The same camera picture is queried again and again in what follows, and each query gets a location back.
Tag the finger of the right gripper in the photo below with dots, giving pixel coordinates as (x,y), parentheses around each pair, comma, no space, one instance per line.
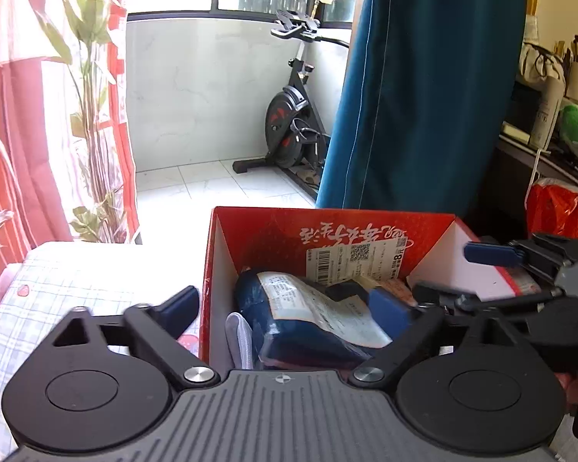
(492,254)

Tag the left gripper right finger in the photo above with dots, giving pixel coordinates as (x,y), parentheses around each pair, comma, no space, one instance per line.
(410,328)

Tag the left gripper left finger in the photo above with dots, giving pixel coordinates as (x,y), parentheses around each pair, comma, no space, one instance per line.
(153,337)

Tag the red strawberry cardboard box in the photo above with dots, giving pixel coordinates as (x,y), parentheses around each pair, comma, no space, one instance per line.
(329,245)

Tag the dark blue snack packet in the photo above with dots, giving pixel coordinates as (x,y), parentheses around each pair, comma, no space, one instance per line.
(296,324)

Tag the dark wooden shelf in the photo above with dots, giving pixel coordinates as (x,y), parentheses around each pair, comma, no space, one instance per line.
(498,207)

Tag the red plastic bag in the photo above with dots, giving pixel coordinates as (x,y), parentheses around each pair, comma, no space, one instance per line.
(552,208)

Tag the tall green plant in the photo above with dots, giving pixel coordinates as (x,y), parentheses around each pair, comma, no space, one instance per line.
(81,41)

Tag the white tube bottle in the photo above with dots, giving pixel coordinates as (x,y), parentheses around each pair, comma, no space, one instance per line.
(551,96)

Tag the teal curtain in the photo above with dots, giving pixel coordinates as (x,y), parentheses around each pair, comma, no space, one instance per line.
(425,93)

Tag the beige cloth bag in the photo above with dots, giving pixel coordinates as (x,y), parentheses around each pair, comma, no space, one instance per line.
(536,64)

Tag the black exercise bike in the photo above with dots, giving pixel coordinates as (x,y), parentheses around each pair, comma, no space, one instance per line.
(296,141)

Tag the pink sheer curtain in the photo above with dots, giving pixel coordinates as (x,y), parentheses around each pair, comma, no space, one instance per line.
(66,163)

